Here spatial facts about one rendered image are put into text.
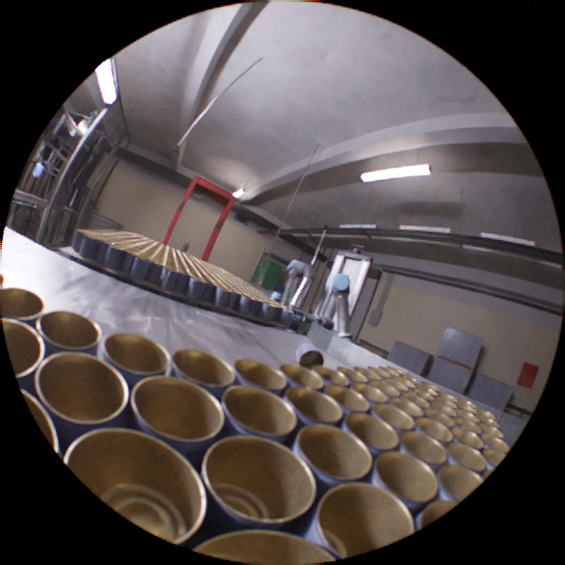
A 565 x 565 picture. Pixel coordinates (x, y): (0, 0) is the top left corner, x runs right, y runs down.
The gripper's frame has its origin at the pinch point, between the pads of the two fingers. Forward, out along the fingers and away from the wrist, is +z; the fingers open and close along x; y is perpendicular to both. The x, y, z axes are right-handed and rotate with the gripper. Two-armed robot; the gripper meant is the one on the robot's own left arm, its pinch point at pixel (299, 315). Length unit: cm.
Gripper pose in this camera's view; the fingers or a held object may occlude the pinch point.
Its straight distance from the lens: 118.1
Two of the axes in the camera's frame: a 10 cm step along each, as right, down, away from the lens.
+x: 5.1, 2.2, -8.3
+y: 3.9, -9.2, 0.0
